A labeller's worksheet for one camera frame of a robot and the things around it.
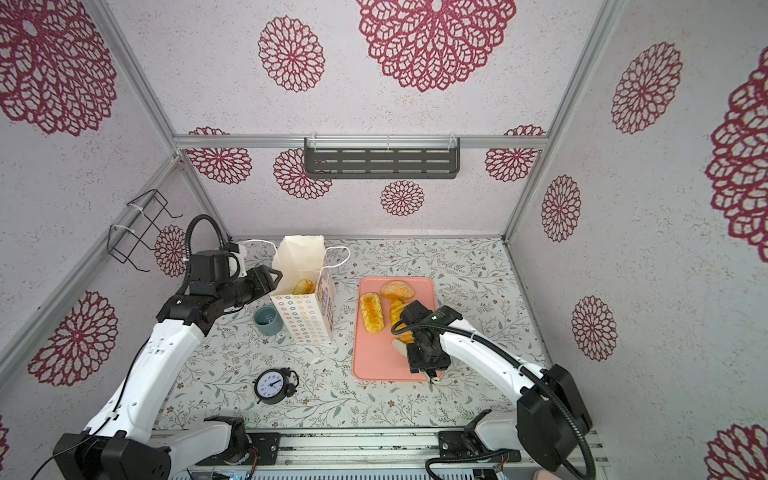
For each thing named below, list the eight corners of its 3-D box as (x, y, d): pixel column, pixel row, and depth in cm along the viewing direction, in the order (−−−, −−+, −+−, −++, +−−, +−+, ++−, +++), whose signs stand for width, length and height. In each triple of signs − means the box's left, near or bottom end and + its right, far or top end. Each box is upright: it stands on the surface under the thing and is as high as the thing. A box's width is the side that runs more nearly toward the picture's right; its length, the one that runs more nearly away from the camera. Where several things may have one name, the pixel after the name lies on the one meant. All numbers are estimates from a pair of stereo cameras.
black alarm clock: (252, 404, 83) (248, 400, 80) (261, 371, 88) (257, 367, 86) (294, 404, 83) (291, 400, 80) (300, 371, 88) (297, 367, 86)
